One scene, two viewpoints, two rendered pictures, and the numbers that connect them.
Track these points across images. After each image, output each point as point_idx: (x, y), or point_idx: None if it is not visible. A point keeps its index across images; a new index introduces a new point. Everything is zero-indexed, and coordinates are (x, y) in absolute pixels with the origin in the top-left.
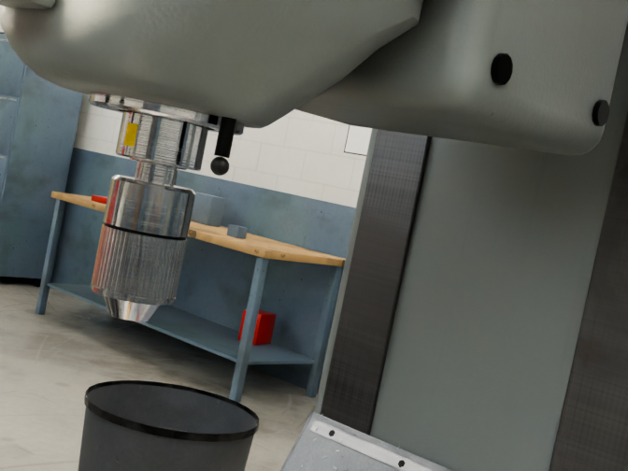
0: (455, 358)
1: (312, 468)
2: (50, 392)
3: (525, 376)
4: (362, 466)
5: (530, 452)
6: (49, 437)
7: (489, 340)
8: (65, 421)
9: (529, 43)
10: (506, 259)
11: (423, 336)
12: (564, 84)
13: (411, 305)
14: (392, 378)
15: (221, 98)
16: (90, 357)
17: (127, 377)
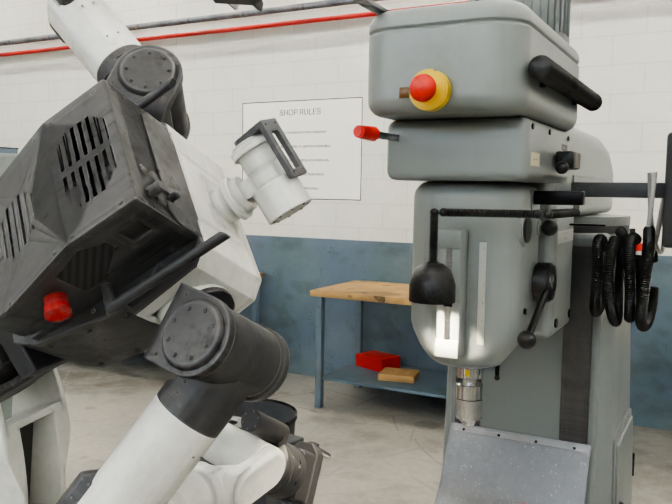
0: (512, 391)
1: (460, 445)
2: (87, 416)
3: (543, 394)
4: (482, 439)
5: (550, 421)
6: (110, 448)
7: (525, 383)
8: (112, 434)
9: (558, 309)
10: (526, 352)
11: (496, 385)
12: (563, 313)
13: (488, 373)
14: (485, 403)
15: (501, 362)
16: (93, 382)
17: (128, 390)
